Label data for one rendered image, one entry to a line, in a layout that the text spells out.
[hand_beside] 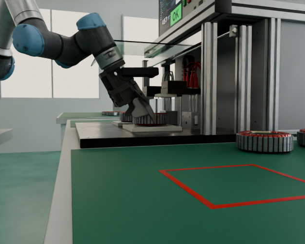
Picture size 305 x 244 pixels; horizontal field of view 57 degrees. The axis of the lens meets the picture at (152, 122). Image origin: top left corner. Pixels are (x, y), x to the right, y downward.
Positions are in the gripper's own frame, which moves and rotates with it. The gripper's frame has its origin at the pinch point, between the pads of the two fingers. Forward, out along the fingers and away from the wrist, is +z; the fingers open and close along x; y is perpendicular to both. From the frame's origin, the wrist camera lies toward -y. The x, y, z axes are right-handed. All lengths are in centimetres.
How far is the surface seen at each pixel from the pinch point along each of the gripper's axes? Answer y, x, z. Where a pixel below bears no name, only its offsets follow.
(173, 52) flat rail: -19.0, -5.1, -14.7
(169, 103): -14.6, -22.0, 2.3
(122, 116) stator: 4.3, -21.4, -2.6
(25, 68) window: 53, -472, -109
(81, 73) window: -29, -472, -57
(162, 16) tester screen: -31, -28, -29
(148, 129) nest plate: 3.6, 7.6, 0.5
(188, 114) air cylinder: -11.1, 1.8, 4.5
